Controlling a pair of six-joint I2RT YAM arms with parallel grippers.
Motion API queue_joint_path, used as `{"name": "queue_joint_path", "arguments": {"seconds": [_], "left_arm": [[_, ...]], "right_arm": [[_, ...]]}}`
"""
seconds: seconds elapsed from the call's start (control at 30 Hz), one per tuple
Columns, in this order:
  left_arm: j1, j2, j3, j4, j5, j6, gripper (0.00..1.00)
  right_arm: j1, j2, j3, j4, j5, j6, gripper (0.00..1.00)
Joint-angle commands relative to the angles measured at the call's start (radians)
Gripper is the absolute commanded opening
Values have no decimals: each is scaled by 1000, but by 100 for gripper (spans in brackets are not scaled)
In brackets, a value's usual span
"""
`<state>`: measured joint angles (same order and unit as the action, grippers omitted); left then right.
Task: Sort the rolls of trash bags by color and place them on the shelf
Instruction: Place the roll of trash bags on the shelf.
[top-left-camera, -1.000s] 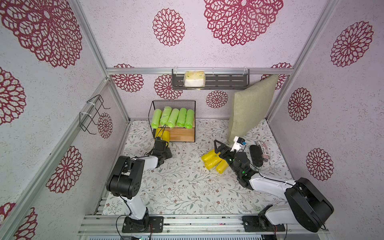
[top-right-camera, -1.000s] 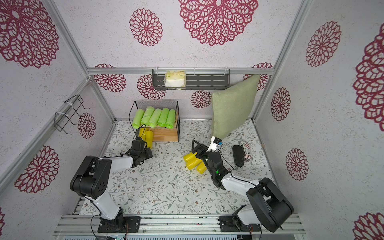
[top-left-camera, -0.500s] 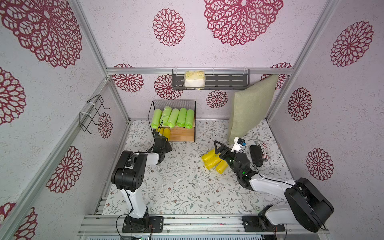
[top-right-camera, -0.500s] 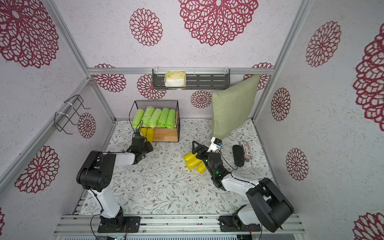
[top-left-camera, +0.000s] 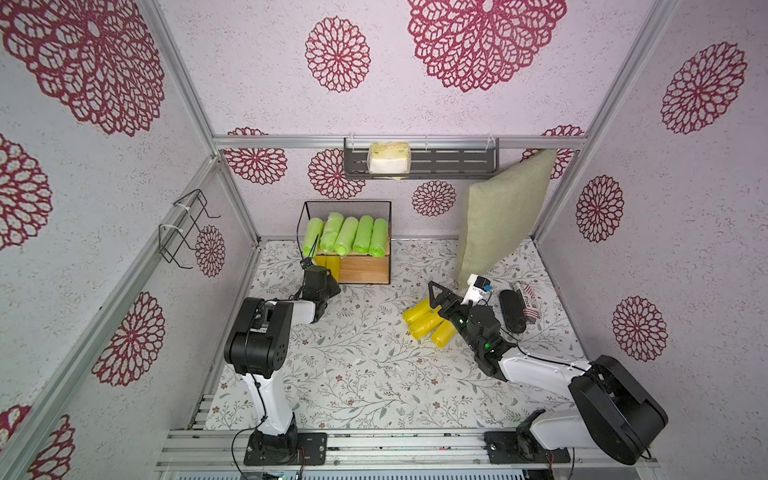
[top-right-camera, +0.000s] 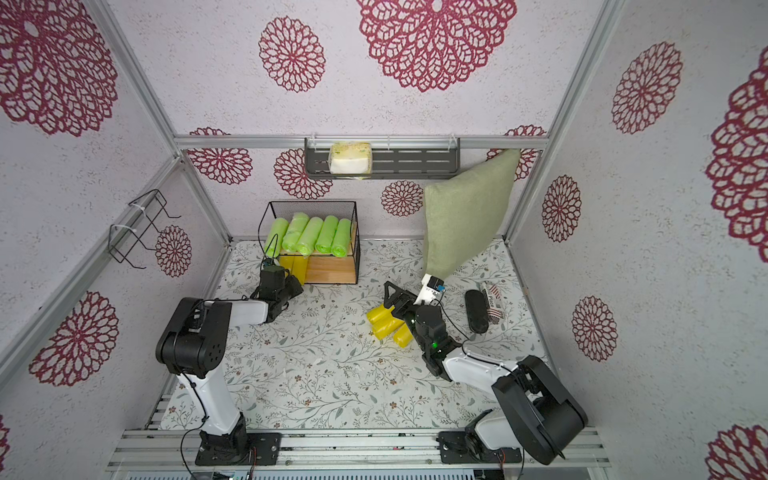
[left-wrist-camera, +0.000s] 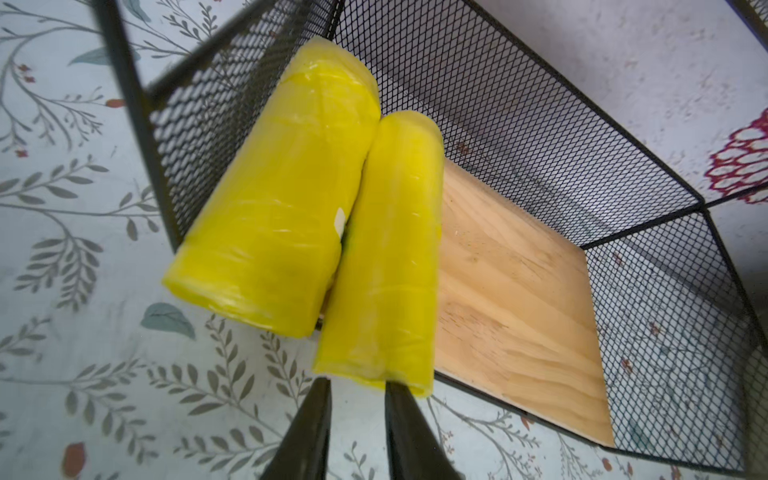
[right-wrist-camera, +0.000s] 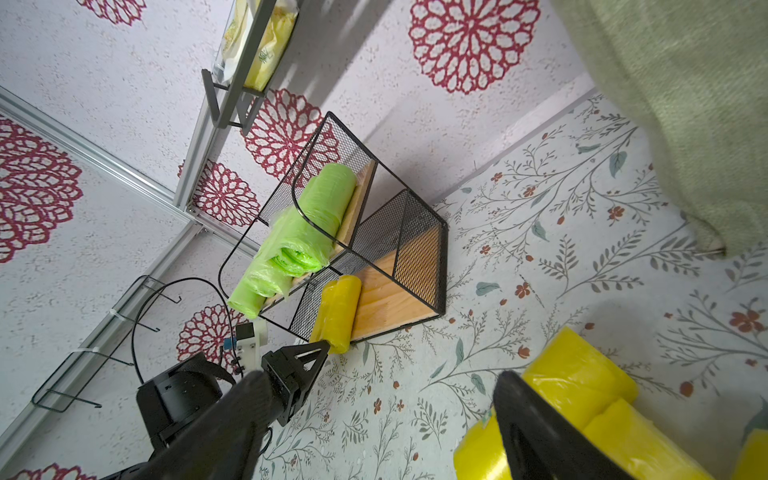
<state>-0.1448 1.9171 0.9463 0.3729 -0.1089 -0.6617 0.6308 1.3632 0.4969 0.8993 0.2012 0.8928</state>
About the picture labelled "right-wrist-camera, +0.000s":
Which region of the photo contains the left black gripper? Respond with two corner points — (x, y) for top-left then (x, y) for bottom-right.
(136, 340), (330, 456)

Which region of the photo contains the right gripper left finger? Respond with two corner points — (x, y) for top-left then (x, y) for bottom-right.
(95, 370), (280, 480)

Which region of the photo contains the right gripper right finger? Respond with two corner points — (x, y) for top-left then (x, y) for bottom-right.
(493, 371), (631, 480)

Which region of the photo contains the yellow bag roll front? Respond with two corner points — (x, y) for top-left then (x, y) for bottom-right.
(310, 275), (362, 355)

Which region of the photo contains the green bag roll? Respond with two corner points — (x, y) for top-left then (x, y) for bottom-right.
(227, 275), (266, 320)
(242, 206), (296, 298)
(269, 163), (356, 277)

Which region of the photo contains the black wire wooden shelf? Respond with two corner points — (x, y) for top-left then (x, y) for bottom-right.
(255, 112), (448, 342)

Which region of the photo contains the yellow bag roll top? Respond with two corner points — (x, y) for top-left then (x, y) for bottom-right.
(522, 327), (639, 431)

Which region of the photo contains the white yellow sponge block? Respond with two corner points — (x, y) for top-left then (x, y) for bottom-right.
(212, 0), (299, 91)

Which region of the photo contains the green cushion pillow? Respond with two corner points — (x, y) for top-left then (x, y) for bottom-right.
(554, 1), (767, 257)

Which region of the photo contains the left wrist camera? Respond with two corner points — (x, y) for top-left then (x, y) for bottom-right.
(222, 319), (268, 375)

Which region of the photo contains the grey wall mounted rack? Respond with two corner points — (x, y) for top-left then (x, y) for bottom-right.
(173, 1), (277, 210)

